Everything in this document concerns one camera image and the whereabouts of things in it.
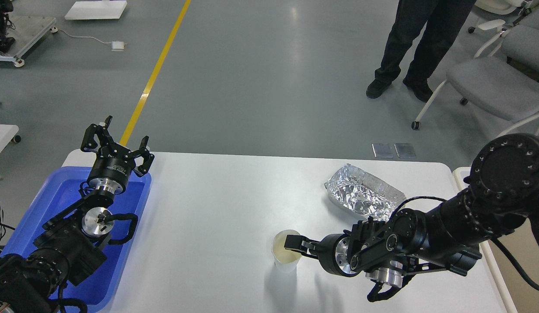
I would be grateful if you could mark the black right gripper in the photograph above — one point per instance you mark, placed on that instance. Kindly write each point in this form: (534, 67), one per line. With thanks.
(331, 252)

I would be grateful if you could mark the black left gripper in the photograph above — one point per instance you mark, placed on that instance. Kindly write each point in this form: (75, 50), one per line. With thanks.
(111, 170)

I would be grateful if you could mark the white paper cup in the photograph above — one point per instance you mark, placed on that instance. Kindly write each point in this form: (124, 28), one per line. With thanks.
(285, 260)

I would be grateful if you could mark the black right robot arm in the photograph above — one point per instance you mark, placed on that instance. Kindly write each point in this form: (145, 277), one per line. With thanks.
(502, 193)

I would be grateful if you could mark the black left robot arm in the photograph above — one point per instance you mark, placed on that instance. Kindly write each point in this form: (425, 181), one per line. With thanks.
(71, 247)

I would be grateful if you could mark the aluminium foil tray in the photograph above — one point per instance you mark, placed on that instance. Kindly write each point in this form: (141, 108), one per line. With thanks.
(359, 192)

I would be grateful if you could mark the white side table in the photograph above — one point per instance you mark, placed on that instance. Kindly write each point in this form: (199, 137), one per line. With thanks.
(8, 133)

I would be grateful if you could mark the metal floor plate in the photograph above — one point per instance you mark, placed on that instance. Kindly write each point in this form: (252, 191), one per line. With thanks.
(405, 150)
(382, 150)

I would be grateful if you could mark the white flat board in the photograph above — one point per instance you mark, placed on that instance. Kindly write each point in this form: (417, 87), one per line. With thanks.
(96, 10)

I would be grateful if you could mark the beige plastic bin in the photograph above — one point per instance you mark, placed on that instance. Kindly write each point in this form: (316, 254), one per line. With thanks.
(459, 174)

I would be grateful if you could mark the grey office chair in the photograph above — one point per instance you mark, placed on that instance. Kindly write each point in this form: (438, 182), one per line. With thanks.
(495, 86)

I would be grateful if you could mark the person in black clothes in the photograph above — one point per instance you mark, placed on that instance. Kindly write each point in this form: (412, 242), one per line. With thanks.
(439, 22)

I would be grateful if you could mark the white chair at right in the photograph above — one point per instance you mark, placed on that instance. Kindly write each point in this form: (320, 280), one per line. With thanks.
(498, 15)

